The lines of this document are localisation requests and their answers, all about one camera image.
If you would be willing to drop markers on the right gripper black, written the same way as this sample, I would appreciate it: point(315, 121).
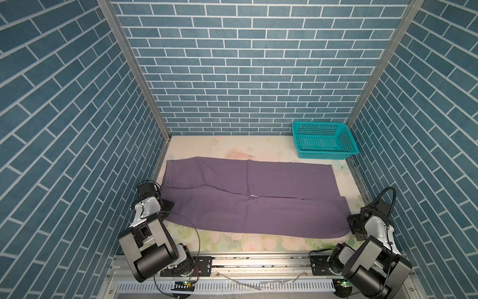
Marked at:
point(353, 218)

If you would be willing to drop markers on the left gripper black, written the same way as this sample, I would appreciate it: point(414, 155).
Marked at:
point(166, 204)

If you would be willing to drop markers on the purple trousers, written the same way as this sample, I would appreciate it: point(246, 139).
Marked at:
point(256, 197)

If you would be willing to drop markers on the teal plastic basket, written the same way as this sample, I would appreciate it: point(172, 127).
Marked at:
point(322, 140)

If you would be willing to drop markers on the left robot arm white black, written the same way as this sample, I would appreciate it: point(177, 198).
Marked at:
point(148, 246)

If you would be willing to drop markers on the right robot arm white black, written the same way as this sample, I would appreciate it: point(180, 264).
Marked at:
point(377, 268)

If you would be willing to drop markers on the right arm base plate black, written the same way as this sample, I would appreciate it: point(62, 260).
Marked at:
point(320, 265)

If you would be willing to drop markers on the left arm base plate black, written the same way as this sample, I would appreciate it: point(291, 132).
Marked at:
point(202, 267)

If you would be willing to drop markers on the aluminium front rail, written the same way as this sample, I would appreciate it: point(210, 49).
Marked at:
point(261, 265)

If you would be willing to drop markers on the white slotted cable duct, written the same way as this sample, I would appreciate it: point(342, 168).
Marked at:
point(226, 287)

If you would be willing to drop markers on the left corner aluminium post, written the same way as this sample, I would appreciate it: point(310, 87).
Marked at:
point(111, 17)

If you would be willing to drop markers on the corner aluminium post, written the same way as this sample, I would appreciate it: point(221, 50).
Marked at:
point(111, 17)
point(405, 22)

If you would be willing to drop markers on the right corner aluminium post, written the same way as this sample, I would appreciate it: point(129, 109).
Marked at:
point(405, 22)

